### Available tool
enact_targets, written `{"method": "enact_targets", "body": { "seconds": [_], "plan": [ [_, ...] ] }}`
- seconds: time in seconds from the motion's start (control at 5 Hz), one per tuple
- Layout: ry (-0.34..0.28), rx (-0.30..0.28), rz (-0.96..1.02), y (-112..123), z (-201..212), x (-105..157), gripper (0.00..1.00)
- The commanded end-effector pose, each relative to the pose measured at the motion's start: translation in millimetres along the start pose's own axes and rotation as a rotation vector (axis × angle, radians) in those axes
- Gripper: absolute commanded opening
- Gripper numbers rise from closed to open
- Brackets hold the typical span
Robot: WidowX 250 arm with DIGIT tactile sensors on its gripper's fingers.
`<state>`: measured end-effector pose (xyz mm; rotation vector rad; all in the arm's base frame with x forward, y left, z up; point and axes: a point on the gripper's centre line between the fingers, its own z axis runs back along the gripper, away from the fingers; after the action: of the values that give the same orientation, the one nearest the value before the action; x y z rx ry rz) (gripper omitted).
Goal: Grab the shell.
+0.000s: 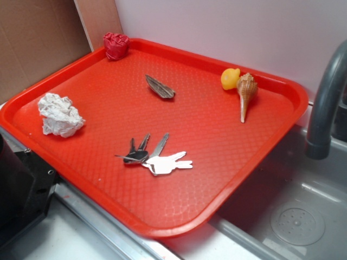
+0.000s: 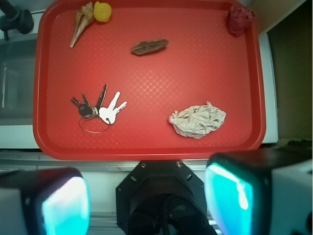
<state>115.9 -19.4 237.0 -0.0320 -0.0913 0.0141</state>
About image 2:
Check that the black mount under camera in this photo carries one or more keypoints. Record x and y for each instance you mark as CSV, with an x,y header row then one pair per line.
x,y
162,198

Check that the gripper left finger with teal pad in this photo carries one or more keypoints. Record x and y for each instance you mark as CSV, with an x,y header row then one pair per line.
x,y
44,202

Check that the bunch of keys on ring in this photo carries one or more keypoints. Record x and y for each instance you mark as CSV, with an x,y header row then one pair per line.
x,y
106,114

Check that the brown spiral conch shell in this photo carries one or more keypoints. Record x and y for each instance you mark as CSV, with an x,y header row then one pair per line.
x,y
83,18

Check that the yellow rubber duck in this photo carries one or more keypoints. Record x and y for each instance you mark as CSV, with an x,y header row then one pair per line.
x,y
102,12

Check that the crumpled red paper ball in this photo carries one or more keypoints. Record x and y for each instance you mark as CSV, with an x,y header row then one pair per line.
x,y
239,19

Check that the clear plastic bin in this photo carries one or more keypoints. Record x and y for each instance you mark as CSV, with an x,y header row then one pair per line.
x,y
17,72

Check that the black clamp knob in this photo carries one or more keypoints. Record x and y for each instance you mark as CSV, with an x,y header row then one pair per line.
x,y
15,18

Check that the crumpled white paper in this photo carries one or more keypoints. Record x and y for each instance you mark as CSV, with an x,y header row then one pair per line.
x,y
197,121

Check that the red plastic tray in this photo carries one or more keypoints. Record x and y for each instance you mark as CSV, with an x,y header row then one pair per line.
x,y
202,62

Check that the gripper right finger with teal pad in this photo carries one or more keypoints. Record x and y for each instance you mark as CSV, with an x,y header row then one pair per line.
x,y
268,191

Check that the brown dried seed pod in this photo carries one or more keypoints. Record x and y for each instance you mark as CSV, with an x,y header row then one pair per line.
x,y
145,47

